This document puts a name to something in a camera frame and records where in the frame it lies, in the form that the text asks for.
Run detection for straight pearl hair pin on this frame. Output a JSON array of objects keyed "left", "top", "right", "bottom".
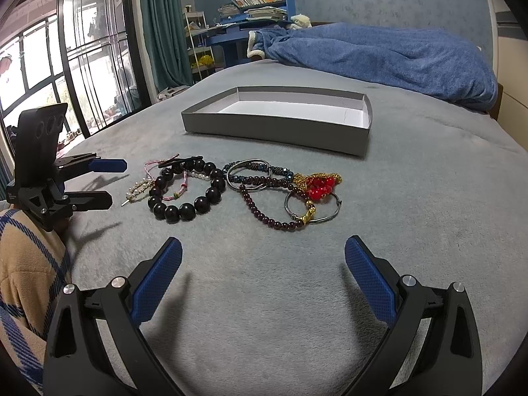
[{"left": 121, "top": 171, "right": 210, "bottom": 207}]

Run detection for large black bead bracelet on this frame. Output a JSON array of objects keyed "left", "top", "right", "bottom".
[{"left": 147, "top": 155, "right": 227, "bottom": 224}]

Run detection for red and gold bracelet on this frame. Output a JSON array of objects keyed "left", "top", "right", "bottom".
[{"left": 292, "top": 171, "right": 343, "bottom": 202}]

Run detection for dark blue bead bracelet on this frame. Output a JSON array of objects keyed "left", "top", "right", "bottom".
[{"left": 221, "top": 159, "right": 295, "bottom": 185}]

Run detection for dark red bead bracelet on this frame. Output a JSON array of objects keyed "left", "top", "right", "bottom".
[{"left": 238, "top": 175, "right": 311, "bottom": 233}]

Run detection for plaid beige sleeve forearm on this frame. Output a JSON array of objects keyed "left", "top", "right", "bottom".
[{"left": 1, "top": 208, "right": 71, "bottom": 395}]

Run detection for grey bed cover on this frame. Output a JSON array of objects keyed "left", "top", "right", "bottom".
[{"left": 68, "top": 61, "right": 527, "bottom": 395}]

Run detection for black framed window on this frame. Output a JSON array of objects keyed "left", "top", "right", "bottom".
[{"left": 1, "top": 0, "right": 151, "bottom": 155}]

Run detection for grey shallow cardboard box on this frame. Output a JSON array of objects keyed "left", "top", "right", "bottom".
[{"left": 182, "top": 86, "right": 372, "bottom": 157}]

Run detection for teal curtain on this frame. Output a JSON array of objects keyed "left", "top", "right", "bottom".
[{"left": 140, "top": 0, "right": 192, "bottom": 91}]

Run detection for blue desk shelf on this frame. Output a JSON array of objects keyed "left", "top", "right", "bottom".
[{"left": 208, "top": 0, "right": 296, "bottom": 68}]

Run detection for stack of papers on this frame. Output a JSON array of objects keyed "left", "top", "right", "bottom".
[{"left": 220, "top": 5, "right": 289, "bottom": 23}]

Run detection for blue fleece blanket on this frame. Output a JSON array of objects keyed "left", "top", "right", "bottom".
[{"left": 247, "top": 22, "right": 499, "bottom": 112}]

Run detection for white plush toy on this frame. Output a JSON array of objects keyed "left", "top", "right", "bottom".
[{"left": 287, "top": 14, "right": 312, "bottom": 30}]

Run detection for beige wardrobe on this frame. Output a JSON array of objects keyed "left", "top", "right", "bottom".
[{"left": 488, "top": 0, "right": 527, "bottom": 149}]

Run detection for white wire rack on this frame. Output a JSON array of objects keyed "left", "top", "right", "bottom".
[{"left": 182, "top": 5, "right": 215, "bottom": 82}]

